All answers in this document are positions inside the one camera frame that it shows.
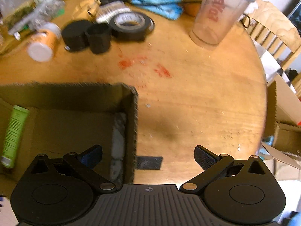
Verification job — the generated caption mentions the cotton swab bag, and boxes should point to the cotton swab bag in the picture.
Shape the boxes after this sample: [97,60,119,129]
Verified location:
[95,1,132,23]

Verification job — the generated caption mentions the black electrical tape roll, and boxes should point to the black electrical tape roll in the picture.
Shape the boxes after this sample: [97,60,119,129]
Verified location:
[109,12,150,41]

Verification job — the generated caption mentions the green tube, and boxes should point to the green tube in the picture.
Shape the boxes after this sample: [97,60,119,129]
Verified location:
[1,105,30,169]

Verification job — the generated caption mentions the wooden chair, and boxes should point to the wooden chair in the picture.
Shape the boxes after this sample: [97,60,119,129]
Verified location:
[241,0,300,70]

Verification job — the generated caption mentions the kiwi fruit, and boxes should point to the kiwi fruit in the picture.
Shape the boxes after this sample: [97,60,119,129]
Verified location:
[181,0,202,17]

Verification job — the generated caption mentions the clear bag dark contents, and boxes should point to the clear bag dark contents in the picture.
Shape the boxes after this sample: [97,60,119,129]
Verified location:
[4,0,65,35]

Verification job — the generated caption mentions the yellow earphone case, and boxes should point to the yellow earphone case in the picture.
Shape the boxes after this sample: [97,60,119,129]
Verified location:
[72,0,101,21]

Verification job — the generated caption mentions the black hexagonal holder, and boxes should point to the black hexagonal holder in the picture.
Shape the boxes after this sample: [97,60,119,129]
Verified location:
[61,20,111,54]

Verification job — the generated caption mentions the cardboard box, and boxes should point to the cardboard box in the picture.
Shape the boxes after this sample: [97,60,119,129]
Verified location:
[0,82,139,186]

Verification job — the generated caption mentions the amber kapton tape roll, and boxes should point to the amber kapton tape roll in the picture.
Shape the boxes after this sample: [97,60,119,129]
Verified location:
[146,18,155,35]

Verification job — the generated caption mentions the marble pattern bar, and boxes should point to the marble pattern bar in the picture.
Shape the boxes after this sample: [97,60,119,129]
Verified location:
[110,113,127,187]

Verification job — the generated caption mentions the blue wet wipes pack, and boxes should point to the blue wet wipes pack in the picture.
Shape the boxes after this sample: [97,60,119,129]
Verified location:
[130,0,183,20]

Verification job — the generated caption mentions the clear shaker bottle grey lid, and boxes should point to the clear shaker bottle grey lid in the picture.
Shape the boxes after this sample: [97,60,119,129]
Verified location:
[189,0,256,46]

